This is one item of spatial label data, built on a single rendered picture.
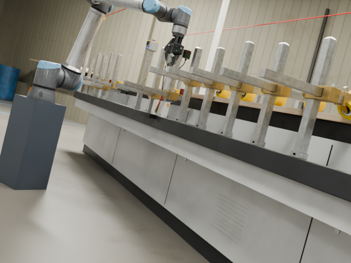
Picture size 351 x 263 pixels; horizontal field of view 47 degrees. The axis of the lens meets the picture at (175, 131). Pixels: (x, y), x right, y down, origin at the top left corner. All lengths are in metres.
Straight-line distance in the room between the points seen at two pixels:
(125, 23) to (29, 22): 3.36
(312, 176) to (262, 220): 0.58
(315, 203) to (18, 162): 1.97
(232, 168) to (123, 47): 6.94
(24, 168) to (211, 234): 1.30
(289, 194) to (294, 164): 0.12
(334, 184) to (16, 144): 2.09
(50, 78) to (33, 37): 8.21
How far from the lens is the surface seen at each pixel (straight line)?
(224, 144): 1.87
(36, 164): 2.89
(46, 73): 2.86
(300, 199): 1.53
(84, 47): 2.96
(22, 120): 2.85
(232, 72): 1.58
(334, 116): 1.72
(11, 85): 10.69
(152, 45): 3.08
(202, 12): 7.67
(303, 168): 1.48
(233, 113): 1.94
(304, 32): 6.71
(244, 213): 2.07
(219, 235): 2.23
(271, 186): 1.64
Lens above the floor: 0.75
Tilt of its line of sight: 3 degrees down
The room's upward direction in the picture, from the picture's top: 14 degrees clockwise
